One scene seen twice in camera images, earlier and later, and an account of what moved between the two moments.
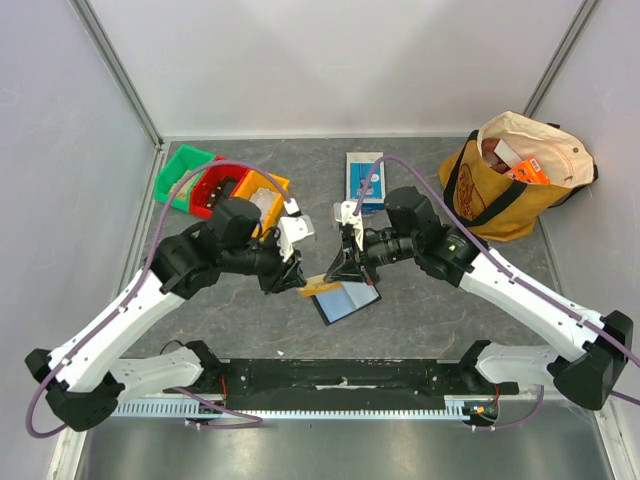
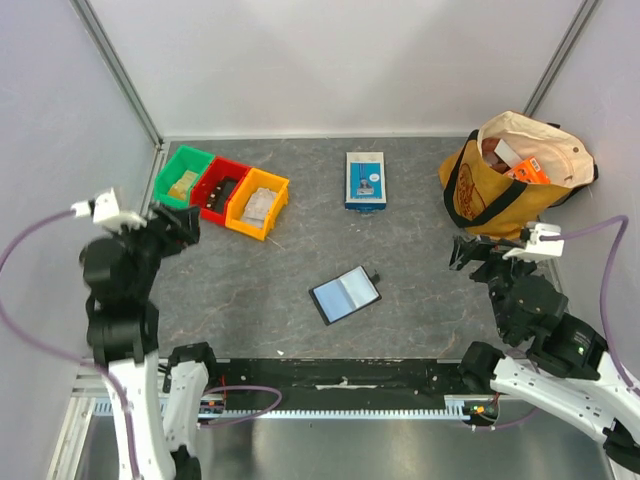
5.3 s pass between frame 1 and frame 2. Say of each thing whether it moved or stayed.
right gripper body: moved
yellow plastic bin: stayed
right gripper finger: moved
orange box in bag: stayed
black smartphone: stayed
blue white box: stayed
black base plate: stayed
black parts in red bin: stayed
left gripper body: moved
